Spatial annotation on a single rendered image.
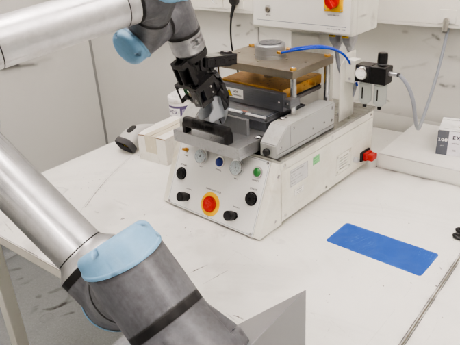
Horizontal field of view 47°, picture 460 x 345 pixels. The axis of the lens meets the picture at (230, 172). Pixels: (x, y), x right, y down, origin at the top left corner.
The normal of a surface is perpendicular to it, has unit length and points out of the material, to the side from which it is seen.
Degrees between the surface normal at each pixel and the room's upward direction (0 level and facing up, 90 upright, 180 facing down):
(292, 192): 90
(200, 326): 27
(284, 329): 90
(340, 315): 0
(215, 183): 65
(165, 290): 46
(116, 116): 90
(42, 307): 0
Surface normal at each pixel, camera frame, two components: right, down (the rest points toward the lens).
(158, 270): 0.52, -0.48
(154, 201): -0.06, -0.90
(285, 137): 0.75, 0.25
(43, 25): 0.51, 0.00
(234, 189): -0.62, -0.05
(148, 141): -0.58, 0.36
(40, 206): 0.25, -0.28
